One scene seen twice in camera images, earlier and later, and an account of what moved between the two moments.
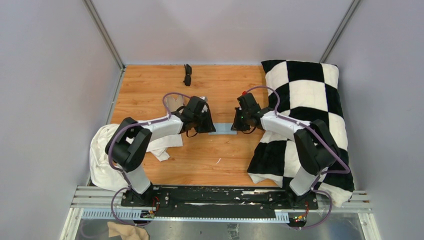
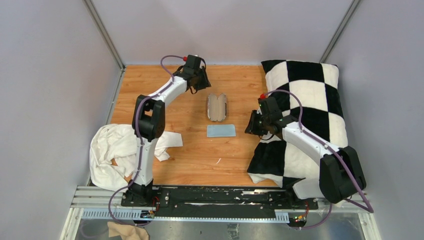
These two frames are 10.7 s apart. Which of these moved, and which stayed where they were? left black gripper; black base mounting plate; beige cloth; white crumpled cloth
Moved: left black gripper
Stayed: black base mounting plate; beige cloth; white crumpled cloth
